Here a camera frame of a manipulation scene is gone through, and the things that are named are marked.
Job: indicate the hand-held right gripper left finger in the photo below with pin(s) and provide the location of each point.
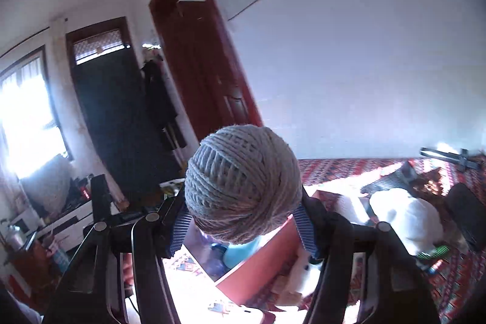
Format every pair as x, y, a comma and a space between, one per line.
178, 229

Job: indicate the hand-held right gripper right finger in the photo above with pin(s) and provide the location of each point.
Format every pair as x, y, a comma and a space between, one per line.
305, 233

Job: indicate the orange-red storage box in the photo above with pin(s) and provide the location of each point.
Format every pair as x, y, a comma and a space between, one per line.
258, 267

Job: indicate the grey twine ball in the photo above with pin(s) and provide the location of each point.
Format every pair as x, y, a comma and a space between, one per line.
243, 183

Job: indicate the black zip case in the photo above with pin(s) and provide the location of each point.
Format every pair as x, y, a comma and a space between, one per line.
467, 214

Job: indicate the light blue object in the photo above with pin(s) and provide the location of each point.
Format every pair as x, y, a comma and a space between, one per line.
243, 255

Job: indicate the black flat panel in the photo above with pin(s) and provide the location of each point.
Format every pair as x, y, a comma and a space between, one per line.
101, 198

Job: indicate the white plush toy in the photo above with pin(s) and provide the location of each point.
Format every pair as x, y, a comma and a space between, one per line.
406, 221

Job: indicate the low white cabinet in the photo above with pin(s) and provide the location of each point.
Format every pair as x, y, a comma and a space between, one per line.
72, 221

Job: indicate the dark hanging coat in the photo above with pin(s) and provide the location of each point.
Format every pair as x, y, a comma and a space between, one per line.
159, 100

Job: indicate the green patterned brush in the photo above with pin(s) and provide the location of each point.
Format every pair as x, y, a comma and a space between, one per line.
436, 253

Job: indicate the dark screen door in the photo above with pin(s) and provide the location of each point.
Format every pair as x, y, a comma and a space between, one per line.
110, 111

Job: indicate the grey metal bottle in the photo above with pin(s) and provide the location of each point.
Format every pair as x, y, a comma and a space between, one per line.
15, 236

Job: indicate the red wooden door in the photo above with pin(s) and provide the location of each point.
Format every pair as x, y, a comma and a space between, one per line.
205, 62

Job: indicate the black folding phone tripod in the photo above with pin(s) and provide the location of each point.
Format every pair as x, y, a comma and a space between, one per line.
463, 159

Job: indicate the bright window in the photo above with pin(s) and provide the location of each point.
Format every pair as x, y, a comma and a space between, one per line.
26, 119

